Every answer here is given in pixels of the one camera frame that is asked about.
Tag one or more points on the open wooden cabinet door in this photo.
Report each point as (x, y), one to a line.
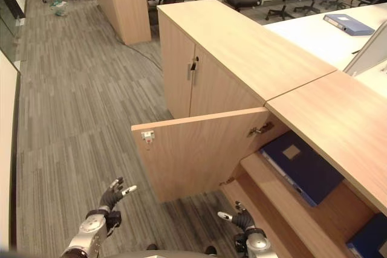
(196, 152)

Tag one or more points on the open wooden office cabinet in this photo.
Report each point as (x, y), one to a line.
(332, 113)

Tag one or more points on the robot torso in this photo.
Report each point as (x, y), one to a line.
(157, 254)

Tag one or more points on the tall wooden cabinet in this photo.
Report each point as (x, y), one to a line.
(124, 1)

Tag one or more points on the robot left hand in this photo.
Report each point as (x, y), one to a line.
(112, 197)

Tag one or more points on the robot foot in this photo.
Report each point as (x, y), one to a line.
(151, 246)
(210, 249)

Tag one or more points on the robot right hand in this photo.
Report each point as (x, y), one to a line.
(243, 219)

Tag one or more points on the plastic bag litter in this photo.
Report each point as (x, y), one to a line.
(59, 6)

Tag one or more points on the white door latch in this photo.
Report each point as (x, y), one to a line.
(147, 136)

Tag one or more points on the light blue folder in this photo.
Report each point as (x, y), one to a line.
(347, 23)

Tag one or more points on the metal door hinge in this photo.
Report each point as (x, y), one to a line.
(226, 181)
(261, 129)

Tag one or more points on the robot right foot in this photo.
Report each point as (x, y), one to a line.
(210, 249)

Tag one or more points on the black cabinet key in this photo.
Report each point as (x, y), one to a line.
(194, 63)

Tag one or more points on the grey desk partition panel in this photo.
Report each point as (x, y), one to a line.
(367, 52)

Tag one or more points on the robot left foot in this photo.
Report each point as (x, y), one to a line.
(151, 246)

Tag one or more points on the closed wooden office cabinet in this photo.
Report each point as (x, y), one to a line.
(229, 43)

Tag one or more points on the dark blue folder with label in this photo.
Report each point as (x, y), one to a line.
(305, 167)

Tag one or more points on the white office desk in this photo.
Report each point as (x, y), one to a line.
(314, 37)

